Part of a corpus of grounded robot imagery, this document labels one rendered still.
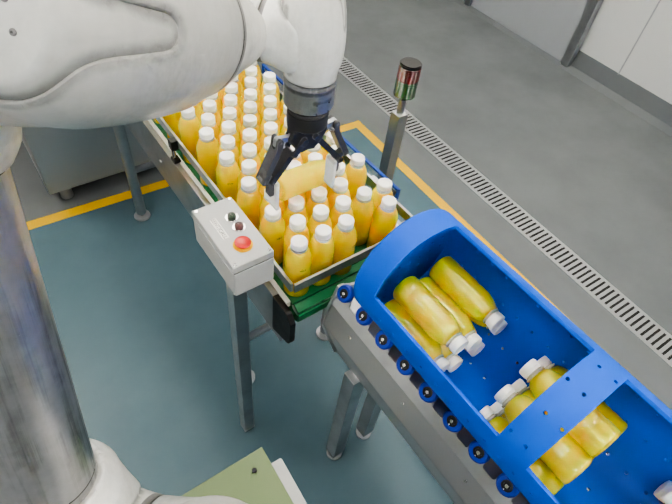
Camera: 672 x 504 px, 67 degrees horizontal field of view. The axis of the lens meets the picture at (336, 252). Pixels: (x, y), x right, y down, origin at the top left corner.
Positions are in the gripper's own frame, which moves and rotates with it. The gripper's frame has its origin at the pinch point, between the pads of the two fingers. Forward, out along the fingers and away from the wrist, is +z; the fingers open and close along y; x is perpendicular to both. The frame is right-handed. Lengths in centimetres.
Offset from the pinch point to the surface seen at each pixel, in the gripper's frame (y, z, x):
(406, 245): 10.2, 1.6, -21.9
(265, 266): -9.4, 17.4, -1.2
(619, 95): 349, 119, 78
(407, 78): 50, 0, 24
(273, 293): -5.5, 33.7, 1.7
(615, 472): 25, 25, -74
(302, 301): -0.7, 33.3, -4.4
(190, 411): -27, 123, 26
